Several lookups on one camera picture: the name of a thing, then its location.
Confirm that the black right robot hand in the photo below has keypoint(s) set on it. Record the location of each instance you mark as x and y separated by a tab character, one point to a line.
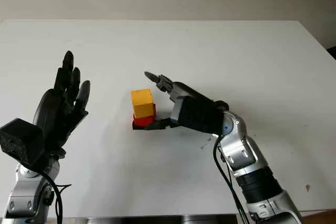
183	90

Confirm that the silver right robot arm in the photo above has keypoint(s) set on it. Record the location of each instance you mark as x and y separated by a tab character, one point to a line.
252	171

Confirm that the red block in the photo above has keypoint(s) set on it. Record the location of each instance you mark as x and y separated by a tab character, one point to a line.
143	121

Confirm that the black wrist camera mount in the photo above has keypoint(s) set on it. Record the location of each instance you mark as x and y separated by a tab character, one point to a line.
19	140
199	116

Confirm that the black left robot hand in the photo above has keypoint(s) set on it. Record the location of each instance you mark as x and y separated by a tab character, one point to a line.
52	111

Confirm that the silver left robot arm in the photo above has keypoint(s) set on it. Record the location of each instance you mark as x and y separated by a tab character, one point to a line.
29	192

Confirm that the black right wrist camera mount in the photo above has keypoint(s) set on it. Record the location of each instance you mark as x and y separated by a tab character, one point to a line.
199	116

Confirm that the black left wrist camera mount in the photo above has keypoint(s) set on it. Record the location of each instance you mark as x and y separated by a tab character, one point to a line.
19	140

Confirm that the yellow block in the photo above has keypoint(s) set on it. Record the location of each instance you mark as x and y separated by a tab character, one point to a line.
141	103

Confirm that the black tape patch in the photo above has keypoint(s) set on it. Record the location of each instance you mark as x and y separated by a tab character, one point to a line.
137	128

